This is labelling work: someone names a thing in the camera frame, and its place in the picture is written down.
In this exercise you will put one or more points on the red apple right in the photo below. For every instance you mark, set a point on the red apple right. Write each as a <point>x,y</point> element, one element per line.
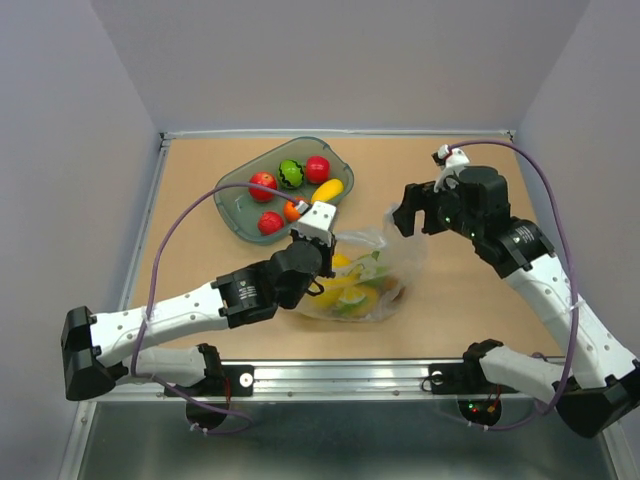
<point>317,169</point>

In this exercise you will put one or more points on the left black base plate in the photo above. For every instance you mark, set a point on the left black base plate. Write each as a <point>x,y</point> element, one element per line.
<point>231,380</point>

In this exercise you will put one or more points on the yellow toy mango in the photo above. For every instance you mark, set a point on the yellow toy mango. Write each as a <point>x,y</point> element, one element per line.
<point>328,192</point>

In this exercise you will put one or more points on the clear plastic bag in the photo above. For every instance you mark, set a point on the clear plastic bag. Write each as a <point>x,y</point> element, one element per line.
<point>405,257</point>

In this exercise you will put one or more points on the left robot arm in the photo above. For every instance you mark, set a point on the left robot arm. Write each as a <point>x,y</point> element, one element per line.
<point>102,350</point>

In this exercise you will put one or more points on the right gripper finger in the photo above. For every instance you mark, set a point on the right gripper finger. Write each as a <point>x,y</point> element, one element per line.
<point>420,195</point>
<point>404,217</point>

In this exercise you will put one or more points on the red apple left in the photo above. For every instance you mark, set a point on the red apple left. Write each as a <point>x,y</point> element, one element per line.
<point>266,183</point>

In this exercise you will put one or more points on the grey-green plastic basin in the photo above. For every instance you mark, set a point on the grey-green plastic basin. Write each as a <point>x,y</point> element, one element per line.
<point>241,212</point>

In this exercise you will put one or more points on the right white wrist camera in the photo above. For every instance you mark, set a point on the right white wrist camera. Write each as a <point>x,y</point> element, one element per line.
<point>451,161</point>

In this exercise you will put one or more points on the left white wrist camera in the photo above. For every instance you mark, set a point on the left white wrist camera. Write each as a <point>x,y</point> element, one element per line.
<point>316,223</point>

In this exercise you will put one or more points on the aluminium front rail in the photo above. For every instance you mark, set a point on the aluminium front rail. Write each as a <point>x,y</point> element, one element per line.
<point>274,381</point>

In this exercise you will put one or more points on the red toy strawberry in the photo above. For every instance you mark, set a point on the red toy strawberry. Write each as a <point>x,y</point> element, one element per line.
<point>269,223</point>

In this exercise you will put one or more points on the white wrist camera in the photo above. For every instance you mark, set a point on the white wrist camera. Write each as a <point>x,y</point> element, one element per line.
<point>451,161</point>
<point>316,223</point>

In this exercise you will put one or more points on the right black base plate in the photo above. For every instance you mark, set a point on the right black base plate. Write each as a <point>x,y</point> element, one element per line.
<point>450,379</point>

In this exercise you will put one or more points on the green toy watermelon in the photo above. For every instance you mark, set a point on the green toy watermelon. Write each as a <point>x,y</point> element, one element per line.
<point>291,174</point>

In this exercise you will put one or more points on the orange toy fruit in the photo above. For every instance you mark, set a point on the orange toy fruit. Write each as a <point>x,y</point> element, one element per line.
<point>290,212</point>

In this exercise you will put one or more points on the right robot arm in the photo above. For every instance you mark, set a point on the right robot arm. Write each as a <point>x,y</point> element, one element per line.
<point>599,382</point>

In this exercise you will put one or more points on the green fruit in bag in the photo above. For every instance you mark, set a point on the green fruit in bag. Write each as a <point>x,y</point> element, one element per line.
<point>369,270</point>

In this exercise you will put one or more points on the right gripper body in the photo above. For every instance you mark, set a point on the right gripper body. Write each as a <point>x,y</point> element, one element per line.
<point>452,215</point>

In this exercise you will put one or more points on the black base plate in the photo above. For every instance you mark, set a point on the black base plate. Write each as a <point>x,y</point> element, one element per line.
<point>450,379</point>
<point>231,380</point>

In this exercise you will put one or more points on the red apple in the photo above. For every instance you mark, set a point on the red apple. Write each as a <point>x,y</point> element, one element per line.
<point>317,169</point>
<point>266,183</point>

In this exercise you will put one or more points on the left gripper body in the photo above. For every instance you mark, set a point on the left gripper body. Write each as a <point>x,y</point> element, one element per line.
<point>327,251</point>

